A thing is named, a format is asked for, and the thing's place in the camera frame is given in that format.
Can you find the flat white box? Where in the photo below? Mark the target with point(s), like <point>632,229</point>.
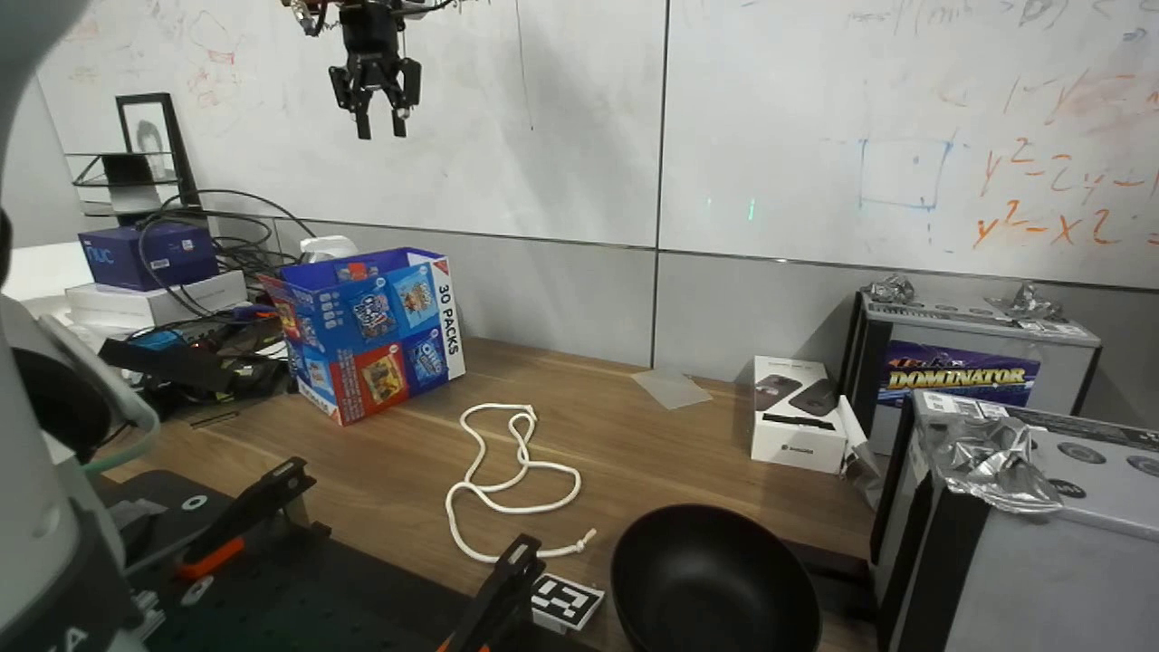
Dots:
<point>145,305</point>

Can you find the blue printed cardboard box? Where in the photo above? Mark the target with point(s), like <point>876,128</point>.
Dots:
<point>363,339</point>

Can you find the black picture frame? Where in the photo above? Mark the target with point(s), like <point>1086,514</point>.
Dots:
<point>157,147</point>

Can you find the clear plastic sheet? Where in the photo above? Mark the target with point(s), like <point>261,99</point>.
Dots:
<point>672,388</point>

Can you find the crumpled aluminium foil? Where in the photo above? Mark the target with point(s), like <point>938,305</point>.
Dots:
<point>989,454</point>

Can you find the black bowl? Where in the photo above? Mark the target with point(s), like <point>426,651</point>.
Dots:
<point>712,583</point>

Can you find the black electronics pile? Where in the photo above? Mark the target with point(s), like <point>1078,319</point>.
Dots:
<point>200,356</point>

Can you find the white phone box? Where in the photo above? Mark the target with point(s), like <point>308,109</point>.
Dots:
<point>799,420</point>

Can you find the black white fiducial tag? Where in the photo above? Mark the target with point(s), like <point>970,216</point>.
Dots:
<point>567,604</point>

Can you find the black bar clamp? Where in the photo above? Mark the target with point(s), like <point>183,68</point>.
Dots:
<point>501,600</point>

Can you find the grey battery Dominator label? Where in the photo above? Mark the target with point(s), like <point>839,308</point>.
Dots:
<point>966,373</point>

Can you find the small dark blue box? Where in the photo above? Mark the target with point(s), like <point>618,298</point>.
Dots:
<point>145,256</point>

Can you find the white round container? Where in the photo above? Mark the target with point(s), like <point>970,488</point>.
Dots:
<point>327,249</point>

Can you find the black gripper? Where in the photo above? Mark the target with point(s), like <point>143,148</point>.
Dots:
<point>372,34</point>

